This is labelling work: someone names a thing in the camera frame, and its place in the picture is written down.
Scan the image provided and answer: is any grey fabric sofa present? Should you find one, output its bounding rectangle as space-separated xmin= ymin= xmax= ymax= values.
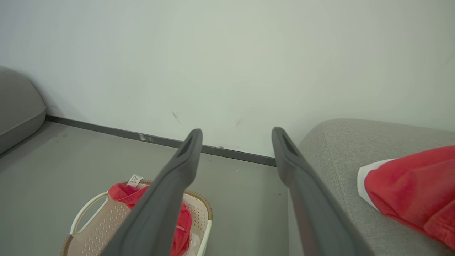
xmin=287 ymin=118 xmax=455 ymax=256

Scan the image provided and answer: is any cream perforated laundry basket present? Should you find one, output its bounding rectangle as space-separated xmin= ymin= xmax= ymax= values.
xmin=61 ymin=179 xmax=213 ymax=256

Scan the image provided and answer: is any red jersey with black number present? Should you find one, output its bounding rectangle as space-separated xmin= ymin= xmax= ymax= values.
xmin=108 ymin=174 xmax=193 ymax=256

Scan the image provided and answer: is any black baseboard strip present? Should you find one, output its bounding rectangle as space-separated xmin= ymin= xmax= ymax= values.
xmin=45 ymin=114 xmax=277 ymax=167

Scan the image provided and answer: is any red garment with white sleeve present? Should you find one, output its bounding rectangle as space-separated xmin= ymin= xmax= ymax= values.
xmin=357 ymin=145 xmax=455 ymax=250

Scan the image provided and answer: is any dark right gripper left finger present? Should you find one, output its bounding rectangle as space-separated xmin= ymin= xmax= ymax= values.
xmin=101 ymin=128 xmax=203 ymax=256

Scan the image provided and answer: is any grey upholstered cushion seat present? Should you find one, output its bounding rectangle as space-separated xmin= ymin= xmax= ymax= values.
xmin=0 ymin=66 xmax=47 ymax=155

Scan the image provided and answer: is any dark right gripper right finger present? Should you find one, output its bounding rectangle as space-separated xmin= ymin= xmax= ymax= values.
xmin=272 ymin=127 xmax=374 ymax=256

